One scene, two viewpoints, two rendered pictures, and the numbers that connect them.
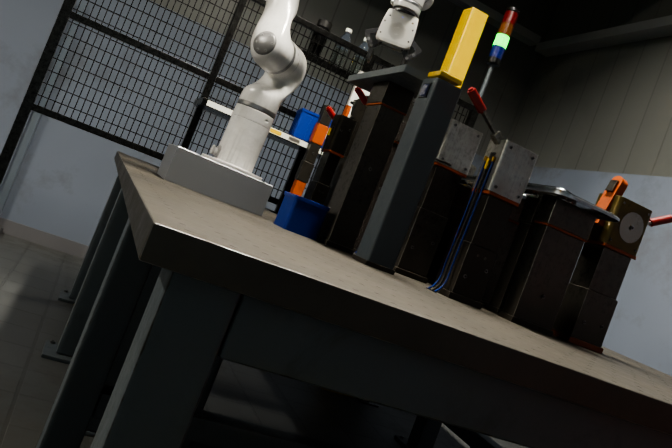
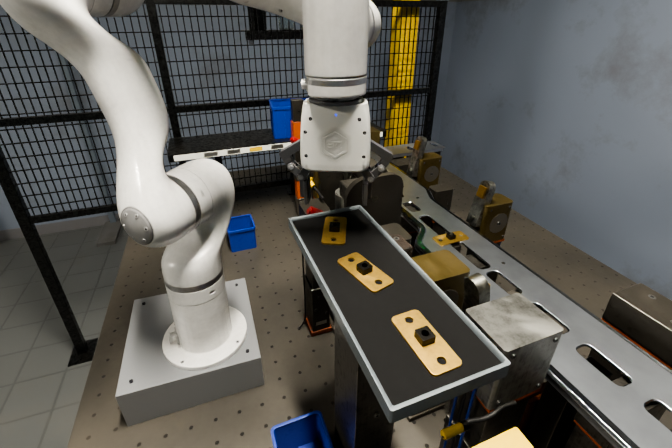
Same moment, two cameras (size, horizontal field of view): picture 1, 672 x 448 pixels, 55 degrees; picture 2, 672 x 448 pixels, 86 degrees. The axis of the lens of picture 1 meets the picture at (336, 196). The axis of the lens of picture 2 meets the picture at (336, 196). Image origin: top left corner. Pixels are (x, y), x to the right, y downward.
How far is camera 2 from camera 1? 1.49 m
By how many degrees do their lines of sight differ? 29
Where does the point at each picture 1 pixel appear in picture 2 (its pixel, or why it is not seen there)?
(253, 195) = (242, 377)
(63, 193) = not seen: hidden behind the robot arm
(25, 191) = not seen: hidden behind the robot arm
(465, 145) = (534, 363)
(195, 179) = (164, 405)
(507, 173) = not seen: outside the picture
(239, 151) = (199, 339)
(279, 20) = (139, 176)
